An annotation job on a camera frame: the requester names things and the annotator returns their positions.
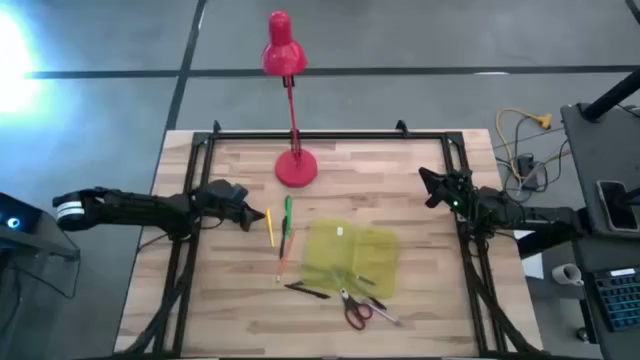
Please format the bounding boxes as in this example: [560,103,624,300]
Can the red desk lamp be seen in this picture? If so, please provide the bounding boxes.
[260,10,320,189]

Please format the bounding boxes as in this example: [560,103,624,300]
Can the grey equipment box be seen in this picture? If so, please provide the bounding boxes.
[0,192,81,301]

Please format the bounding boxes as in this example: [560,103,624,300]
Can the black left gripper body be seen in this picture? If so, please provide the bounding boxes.
[196,178,250,224]

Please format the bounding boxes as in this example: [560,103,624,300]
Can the white mug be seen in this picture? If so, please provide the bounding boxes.
[551,262,585,287]

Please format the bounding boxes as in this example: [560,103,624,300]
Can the yellow extension cord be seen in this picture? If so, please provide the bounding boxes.
[494,107,554,181]

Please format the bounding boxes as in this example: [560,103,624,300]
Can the orange pencil with eraser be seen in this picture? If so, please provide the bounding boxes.
[275,228,297,284]

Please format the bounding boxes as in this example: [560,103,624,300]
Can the clear purple pen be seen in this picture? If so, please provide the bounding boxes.
[360,298,404,327]

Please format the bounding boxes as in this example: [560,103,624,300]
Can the black power adapter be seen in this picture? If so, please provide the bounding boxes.
[516,153,540,191]

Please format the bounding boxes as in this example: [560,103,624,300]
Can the dark side desk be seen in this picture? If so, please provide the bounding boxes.
[559,102,640,360]

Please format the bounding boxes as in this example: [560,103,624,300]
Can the black cable bundle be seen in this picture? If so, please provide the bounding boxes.
[499,114,571,201]

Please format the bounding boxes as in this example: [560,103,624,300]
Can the dark keyboard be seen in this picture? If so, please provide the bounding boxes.
[592,267,640,332]

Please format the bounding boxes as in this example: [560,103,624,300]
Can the yellow-green translucent supply box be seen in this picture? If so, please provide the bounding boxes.
[299,217,401,301]

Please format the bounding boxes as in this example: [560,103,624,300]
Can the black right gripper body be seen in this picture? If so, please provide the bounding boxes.
[439,168,481,221]

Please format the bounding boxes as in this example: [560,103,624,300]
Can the red-handled scissors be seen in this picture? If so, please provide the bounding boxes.
[339,288,375,332]

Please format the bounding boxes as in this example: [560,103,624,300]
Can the black pole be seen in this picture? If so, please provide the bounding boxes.
[582,69,640,123]

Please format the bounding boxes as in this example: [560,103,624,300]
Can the black table frame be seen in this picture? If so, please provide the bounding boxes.
[112,119,546,359]

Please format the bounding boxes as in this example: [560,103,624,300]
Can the black pen with clip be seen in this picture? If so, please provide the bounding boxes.
[283,280,332,301]

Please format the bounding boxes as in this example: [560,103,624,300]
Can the yellow pencil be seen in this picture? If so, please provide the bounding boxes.
[264,207,276,249]

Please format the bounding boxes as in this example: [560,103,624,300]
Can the white paper sheet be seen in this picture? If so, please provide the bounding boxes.
[513,229,545,280]

